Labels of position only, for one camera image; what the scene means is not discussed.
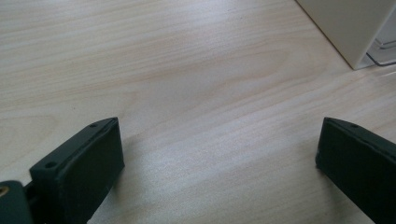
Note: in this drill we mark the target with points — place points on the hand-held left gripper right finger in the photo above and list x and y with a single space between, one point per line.
358 165

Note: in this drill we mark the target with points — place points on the cream white box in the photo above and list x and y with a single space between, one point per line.
345 25

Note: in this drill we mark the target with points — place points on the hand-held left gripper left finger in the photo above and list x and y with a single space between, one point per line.
84 168

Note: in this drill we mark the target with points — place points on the clear plastic container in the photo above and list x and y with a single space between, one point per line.
383 46

